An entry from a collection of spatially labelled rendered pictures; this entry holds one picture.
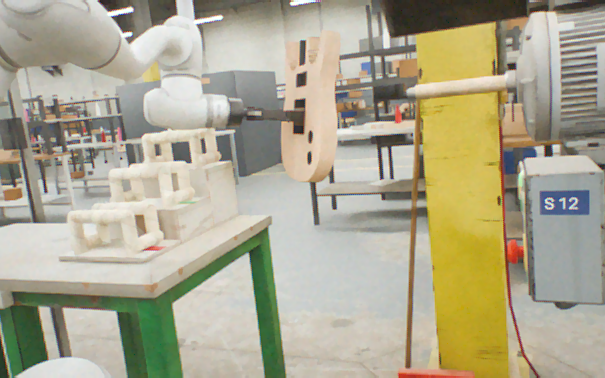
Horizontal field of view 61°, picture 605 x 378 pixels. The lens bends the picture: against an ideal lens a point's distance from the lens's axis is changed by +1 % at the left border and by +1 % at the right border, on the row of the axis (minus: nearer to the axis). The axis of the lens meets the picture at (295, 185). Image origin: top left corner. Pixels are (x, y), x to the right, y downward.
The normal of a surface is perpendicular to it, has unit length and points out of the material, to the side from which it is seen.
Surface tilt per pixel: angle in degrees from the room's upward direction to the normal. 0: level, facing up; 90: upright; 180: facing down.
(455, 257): 90
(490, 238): 90
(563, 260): 90
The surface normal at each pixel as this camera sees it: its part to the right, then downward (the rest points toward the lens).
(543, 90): -0.35, 0.33
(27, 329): 0.90, -0.03
